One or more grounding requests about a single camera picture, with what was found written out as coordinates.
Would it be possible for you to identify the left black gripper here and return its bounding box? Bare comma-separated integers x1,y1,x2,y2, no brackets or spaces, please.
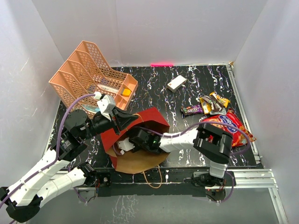
80,106,139,140

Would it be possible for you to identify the red paper bag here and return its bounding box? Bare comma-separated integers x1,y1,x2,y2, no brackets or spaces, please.
100,107,171,189

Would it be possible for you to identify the purple m&m packet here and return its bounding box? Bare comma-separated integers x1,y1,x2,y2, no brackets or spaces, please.
181,105,203,117

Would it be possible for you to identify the yellow candy bar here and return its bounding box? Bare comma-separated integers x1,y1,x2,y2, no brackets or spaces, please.
199,98,212,115

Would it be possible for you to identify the brown chocolate bar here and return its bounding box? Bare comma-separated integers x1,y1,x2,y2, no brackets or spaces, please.
200,96,214,105

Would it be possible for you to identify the dark chocolate snack packet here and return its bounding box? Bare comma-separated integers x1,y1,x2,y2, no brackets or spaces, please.
209,96,225,112

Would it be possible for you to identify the yellow m&m packet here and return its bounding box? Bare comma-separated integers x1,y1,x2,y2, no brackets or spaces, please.
209,92,230,108

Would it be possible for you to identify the red cookie snack bag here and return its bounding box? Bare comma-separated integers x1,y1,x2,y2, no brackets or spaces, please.
204,109,256,147

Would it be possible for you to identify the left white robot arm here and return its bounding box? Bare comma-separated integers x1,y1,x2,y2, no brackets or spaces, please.
0,107,139,223

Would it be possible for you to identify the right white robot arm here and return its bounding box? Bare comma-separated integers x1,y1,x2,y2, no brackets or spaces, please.
128,123,233,187

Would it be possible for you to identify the orange object in organizer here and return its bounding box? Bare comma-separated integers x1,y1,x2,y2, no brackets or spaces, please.
121,88,131,97

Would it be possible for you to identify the peach plastic file organizer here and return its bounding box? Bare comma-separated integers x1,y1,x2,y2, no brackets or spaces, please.
49,41,138,110

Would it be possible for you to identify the small white cardboard box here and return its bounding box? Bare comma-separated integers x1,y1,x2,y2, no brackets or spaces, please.
167,75,187,92

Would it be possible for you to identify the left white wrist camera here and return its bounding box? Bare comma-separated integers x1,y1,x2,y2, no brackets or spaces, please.
97,95,116,120

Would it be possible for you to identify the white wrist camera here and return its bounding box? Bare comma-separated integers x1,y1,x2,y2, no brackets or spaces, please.
97,95,116,120
117,137,135,154

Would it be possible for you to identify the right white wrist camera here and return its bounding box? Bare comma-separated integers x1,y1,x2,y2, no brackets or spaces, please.
117,137,135,154

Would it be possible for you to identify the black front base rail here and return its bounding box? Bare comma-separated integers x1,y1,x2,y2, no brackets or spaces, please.
78,168,236,200

